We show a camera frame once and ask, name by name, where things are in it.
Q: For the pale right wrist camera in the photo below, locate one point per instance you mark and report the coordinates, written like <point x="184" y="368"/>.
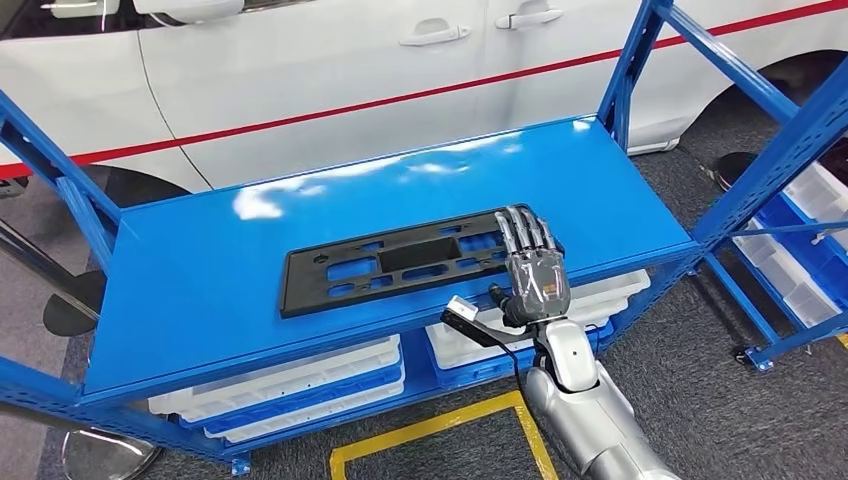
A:
<point x="462" y="309"/>

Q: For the white car with red stripe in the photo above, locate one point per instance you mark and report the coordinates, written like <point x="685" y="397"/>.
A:
<point x="298" y="79"/>

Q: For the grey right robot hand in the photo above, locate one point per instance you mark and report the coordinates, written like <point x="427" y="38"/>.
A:
<point x="540" y="285"/>

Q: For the blue metal shelf rack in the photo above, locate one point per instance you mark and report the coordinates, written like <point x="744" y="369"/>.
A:
<point x="199" y="298"/>
<point x="742" y="298"/>

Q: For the yellow floor tape square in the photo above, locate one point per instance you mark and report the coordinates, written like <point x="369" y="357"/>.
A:
<point x="424" y="429"/>
<point x="843" y="341"/>

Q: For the long black plastic frame part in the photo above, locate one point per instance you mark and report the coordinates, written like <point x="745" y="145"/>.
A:
<point x="311" y="278"/>

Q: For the bulky black part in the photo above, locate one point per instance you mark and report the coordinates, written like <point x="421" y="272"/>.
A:
<point x="838" y="162"/>

